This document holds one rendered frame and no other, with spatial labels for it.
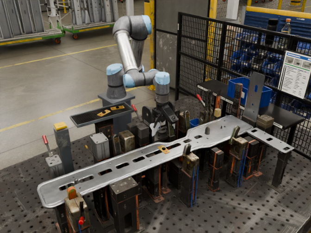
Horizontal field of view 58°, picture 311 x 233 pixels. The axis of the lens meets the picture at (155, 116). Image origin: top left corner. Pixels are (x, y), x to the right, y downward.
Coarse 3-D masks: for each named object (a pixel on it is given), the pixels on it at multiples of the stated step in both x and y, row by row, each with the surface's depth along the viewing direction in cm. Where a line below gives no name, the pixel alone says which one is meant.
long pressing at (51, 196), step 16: (192, 128) 188; (224, 128) 189; (240, 128) 189; (160, 144) 172; (192, 144) 172; (208, 144) 172; (112, 160) 158; (128, 160) 158; (144, 160) 158; (160, 160) 158; (64, 176) 146; (80, 176) 146; (96, 176) 146; (112, 176) 146; (128, 176) 147; (48, 192) 136; (64, 192) 136; (80, 192) 136; (48, 208) 128
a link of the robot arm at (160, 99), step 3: (156, 96) 151; (159, 96) 149; (162, 96) 149; (165, 96) 149; (168, 96) 151; (156, 99) 152; (159, 99) 150; (162, 99) 150; (165, 99) 150; (168, 99) 152; (159, 102) 152; (162, 102) 150; (165, 102) 152
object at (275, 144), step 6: (252, 132) 184; (258, 132) 184; (264, 132) 184; (258, 138) 178; (264, 138) 178; (276, 138) 178; (270, 144) 172; (276, 144) 172; (282, 144) 172; (288, 144) 172; (276, 150) 168; (282, 150) 166; (288, 150) 166
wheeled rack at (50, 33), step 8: (56, 8) 755; (48, 16) 823; (40, 32) 772; (48, 32) 769; (56, 32) 773; (0, 40) 698; (8, 40) 707; (16, 40) 710; (24, 40) 720; (32, 40) 732; (56, 40) 786
